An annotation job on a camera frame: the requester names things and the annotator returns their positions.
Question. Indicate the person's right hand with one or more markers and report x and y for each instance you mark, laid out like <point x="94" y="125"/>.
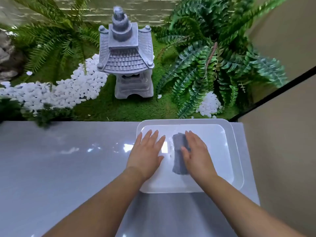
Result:
<point x="200" y="162"/>

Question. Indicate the person's left hand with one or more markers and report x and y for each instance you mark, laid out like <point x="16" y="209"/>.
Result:
<point x="144" y="157"/>

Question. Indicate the grey cleaning cloth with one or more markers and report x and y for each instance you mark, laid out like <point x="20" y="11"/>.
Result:
<point x="177" y="155"/>

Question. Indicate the person's right forearm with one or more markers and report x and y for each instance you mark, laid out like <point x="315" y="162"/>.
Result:
<point x="242" y="209"/>

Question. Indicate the person's left forearm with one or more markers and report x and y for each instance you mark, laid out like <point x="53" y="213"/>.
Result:
<point x="98" y="209"/>

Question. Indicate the white plastic tray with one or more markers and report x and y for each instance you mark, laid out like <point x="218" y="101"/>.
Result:
<point x="217" y="145"/>

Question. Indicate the green moss mat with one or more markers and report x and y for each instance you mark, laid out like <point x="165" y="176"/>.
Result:
<point x="135" y="108"/>

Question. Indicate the patch of white pebbles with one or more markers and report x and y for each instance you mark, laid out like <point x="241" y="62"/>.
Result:
<point x="209" y="104"/>
<point x="74" y="88"/>

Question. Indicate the long cabinet with grey top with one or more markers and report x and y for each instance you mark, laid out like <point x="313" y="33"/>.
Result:
<point x="61" y="170"/>

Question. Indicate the grey stone pagoda lantern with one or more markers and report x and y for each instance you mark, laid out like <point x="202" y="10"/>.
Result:
<point x="123" y="59"/>

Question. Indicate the small dark green shrub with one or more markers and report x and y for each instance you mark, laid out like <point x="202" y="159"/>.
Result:
<point x="49" y="115"/>
<point x="10" y="108"/>

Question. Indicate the large bushy fern plant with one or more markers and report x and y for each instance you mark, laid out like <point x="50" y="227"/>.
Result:
<point x="209" y="59"/>

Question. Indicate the slim green fern plant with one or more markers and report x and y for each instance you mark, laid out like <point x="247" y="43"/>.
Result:
<point x="49" y="34"/>

